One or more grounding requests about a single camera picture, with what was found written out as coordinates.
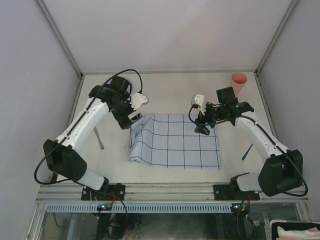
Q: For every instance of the pink plastic cup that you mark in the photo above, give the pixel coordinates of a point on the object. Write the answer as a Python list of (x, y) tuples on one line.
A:
[(238, 80)]

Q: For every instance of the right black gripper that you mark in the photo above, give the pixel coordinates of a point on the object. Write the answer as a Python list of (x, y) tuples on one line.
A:
[(203, 118)]

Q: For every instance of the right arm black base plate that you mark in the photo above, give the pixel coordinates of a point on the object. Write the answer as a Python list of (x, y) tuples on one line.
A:
[(225, 192)]

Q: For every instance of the aluminium front frame rail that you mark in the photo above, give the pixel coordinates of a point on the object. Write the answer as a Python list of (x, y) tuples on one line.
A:
[(135, 193)]

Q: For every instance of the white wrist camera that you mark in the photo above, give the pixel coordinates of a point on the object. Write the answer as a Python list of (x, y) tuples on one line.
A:
[(138, 100), (198, 100)]

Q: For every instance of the purple plastic plate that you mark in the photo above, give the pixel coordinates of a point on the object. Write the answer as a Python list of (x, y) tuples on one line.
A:
[(130, 86)]

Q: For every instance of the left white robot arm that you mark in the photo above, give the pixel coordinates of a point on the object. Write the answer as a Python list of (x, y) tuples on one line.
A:
[(62, 155)]

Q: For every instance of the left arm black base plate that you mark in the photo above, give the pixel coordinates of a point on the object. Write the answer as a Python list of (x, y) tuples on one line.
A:
[(115, 191)]

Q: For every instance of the silver table knife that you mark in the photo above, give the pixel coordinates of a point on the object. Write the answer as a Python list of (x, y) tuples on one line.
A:
[(98, 138)]

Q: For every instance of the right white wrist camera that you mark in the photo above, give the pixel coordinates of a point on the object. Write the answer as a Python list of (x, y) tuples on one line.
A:
[(198, 100)]

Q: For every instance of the grey bin with cloths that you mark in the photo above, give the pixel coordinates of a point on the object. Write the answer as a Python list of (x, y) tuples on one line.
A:
[(292, 230)]

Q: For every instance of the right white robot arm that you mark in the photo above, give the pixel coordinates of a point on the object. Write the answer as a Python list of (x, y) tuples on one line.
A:
[(282, 169)]

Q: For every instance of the blue slotted cable duct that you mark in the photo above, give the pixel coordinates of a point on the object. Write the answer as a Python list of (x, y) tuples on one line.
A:
[(137, 208)]

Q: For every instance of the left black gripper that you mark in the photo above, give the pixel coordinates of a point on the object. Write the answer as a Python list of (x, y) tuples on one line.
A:
[(123, 120)]

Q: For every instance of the blue metallic spoon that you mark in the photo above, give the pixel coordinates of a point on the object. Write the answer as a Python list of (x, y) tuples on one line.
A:
[(246, 153)]

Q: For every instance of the blue checkered cloth placemat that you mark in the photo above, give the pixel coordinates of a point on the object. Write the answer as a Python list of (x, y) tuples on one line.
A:
[(170, 141)]

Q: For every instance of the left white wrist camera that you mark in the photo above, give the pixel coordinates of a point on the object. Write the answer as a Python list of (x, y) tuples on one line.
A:
[(138, 100)]

